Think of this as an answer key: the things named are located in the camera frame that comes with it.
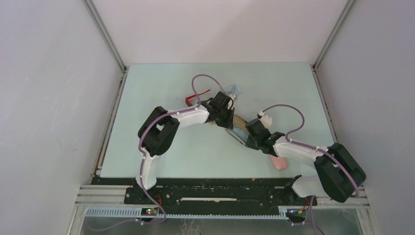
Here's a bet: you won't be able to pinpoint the plaid brown glasses case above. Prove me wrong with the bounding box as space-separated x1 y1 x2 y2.
225 115 249 146

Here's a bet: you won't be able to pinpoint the blue cleaning cloth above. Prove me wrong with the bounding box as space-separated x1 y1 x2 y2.
231 126 249 142
225 84 242 97

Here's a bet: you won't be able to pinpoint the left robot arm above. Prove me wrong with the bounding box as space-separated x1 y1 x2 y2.
136 100 235 204

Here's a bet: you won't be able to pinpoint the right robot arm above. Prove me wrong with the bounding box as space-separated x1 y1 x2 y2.
245 118 367 205

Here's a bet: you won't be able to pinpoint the pink glasses case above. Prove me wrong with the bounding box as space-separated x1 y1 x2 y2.
269 155 288 170

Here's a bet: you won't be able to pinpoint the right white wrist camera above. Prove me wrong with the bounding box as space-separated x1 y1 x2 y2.
257 111 273 129

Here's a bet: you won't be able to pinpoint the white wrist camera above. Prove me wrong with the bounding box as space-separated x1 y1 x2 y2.
257 111 273 129
209 91 237 110

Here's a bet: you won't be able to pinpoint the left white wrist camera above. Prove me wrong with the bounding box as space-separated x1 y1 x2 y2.
209 91 237 110

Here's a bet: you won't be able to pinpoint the red frame sunglasses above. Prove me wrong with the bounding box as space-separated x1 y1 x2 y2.
184 89 210 107

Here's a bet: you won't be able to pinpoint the right aluminium frame post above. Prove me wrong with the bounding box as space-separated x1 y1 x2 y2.
310 0 356 104

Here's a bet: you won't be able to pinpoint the aluminium frame post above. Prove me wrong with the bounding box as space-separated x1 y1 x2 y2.
310 0 356 104
81 0 130 104

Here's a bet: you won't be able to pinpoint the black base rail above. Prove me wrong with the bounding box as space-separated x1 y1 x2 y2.
92 176 318 218

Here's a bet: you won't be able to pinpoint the left aluminium frame post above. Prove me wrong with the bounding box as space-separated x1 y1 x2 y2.
81 0 130 104

